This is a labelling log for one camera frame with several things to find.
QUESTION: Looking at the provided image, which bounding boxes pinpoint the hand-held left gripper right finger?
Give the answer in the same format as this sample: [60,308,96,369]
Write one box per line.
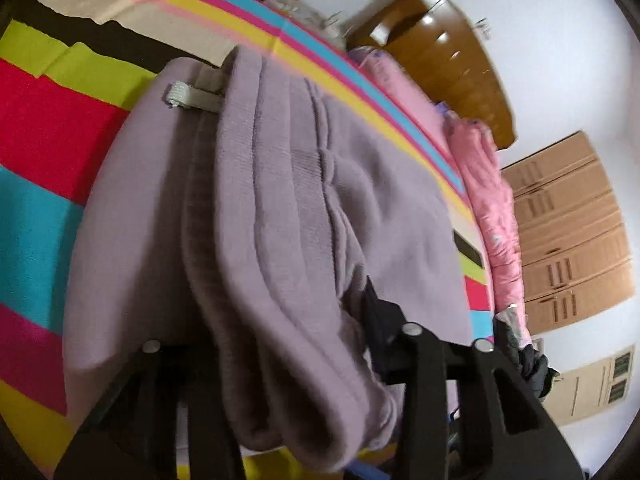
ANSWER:
[360,275,586,480]

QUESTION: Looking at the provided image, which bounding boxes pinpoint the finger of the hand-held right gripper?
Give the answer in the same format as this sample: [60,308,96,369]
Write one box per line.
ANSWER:
[492,304,525,363]

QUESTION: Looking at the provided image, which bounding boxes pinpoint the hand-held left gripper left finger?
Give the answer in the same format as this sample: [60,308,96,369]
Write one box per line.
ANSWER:
[52,340,246,480]

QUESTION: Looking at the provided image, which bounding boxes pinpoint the lilac pants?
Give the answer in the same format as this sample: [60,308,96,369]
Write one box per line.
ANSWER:
[62,45,476,473]

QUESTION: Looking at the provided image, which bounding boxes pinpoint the labelled cardboard box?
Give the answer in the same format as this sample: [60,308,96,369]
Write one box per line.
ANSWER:
[542,344,637,427]

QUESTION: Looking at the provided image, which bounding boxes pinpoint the stack of cardboard boxes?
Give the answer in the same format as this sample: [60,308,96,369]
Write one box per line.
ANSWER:
[500,130,637,333]

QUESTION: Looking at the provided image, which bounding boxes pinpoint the pink quilt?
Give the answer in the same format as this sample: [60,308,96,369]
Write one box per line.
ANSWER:
[350,46,527,341]

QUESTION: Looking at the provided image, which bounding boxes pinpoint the wooden headboard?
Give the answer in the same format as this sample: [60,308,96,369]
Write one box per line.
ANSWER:
[347,0,517,151]

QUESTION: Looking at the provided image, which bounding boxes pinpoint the striped multicolour bed sheet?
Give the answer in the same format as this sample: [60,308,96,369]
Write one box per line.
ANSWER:
[0,0,496,480]

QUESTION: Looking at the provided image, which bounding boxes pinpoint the pale printed cloth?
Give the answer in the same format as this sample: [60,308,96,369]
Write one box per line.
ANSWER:
[265,0,347,48]

